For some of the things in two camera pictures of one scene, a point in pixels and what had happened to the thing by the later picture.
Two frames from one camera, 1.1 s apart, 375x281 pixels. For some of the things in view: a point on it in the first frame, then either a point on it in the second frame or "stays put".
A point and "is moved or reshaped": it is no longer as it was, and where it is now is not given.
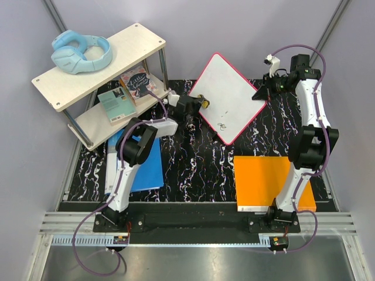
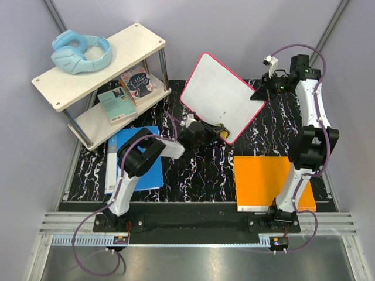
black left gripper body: (195, 108) -> (207, 134)
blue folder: (149, 175) stays put
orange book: (259, 180) stays put
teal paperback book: (117, 106) stays put
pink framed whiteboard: (231, 106) is moved or reshaped
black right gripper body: (273, 86) stays put
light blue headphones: (72, 60) stays put
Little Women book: (137, 82) stays put
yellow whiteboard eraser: (205, 102) -> (222, 133)
